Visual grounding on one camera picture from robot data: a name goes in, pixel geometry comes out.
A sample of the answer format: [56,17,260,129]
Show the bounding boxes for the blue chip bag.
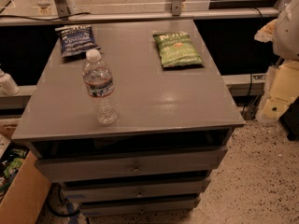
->
[55,25,100,57]

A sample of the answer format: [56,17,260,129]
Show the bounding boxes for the clear plastic water bottle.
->
[82,49,119,125]

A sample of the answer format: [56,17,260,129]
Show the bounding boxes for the top grey drawer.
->
[36,146,227,183]

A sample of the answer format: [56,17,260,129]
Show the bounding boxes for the grey drawer cabinet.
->
[13,21,244,208]

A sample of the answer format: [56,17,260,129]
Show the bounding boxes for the white bottle at left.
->
[0,69,20,95]

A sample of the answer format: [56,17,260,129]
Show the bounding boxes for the grey metal shelf frame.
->
[0,0,291,26]

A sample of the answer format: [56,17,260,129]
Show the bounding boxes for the grey drawer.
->
[80,195,199,217]
[36,146,227,183]
[63,177,211,203]

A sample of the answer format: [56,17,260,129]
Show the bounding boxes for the green chip bag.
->
[153,31,203,68]

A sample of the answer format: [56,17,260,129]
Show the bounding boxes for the black floor cable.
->
[45,184,82,218]

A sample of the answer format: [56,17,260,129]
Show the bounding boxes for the black cable on shelf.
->
[0,11,92,21]

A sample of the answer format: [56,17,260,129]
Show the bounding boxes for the bottom grey drawer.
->
[80,195,199,217]

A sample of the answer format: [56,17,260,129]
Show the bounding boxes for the green packet in box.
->
[4,158,24,178]

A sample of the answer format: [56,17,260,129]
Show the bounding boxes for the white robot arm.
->
[254,0,299,122]

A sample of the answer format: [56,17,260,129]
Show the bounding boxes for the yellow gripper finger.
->
[262,61,299,119]
[254,19,277,43]

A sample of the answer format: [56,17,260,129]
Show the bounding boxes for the cardboard box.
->
[0,126,52,224]

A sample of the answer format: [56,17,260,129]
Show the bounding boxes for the middle grey drawer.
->
[63,177,211,203]

